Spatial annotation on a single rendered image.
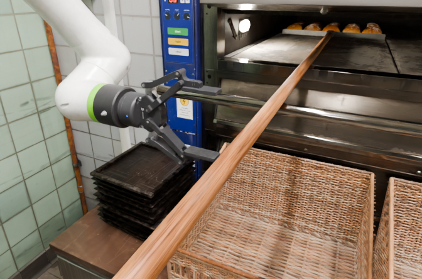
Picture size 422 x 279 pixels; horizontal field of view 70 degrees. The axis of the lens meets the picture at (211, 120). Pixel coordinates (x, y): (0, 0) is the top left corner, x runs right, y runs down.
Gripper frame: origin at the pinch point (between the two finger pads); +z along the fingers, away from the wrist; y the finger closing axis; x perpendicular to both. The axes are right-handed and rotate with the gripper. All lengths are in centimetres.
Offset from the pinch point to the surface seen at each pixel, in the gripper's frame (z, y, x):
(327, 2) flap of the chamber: 13.3, -21.6, -41.8
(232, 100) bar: -3.7, 1.6, -19.5
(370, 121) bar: 27.9, 1.3, -19.7
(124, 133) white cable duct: -74, 41, -55
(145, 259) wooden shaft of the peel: 8.8, -1.8, 32.9
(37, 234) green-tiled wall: -114, 96, -26
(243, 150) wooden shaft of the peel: 9.6, -1.4, 9.3
